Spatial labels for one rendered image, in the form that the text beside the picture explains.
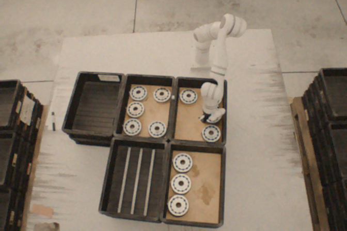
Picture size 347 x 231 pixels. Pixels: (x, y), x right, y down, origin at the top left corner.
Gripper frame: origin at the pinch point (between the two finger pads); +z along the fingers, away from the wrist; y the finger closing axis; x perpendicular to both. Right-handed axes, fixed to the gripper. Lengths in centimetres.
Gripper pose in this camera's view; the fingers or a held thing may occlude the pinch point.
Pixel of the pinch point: (208, 118)
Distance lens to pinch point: 160.8
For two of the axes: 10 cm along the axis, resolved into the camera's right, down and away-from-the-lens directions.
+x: 6.1, 6.8, -3.9
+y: -7.9, 5.6, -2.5
